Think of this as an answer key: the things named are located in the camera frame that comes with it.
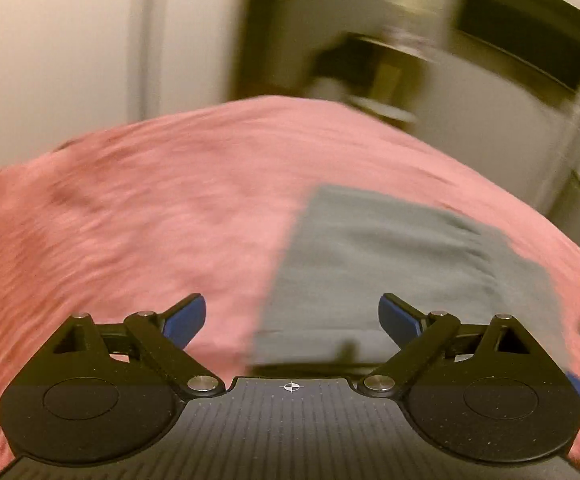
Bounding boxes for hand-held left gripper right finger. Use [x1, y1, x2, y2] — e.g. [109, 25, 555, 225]
[361, 293, 543, 400]

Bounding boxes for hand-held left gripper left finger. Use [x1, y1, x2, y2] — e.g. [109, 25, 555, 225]
[50, 292, 227, 401]

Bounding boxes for grey pants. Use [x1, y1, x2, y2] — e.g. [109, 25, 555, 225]
[251, 184, 574, 377]

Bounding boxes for pink ribbed blanket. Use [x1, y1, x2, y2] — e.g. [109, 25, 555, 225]
[0, 95, 580, 480]

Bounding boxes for wooden round side table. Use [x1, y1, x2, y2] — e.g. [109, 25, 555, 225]
[314, 32, 438, 128]

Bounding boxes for white wardrobe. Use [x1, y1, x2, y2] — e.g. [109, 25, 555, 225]
[0, 0, 243, 173]

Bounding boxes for dark rectangular wall panel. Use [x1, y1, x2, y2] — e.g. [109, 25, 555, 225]
[454, 0, 580, 93]

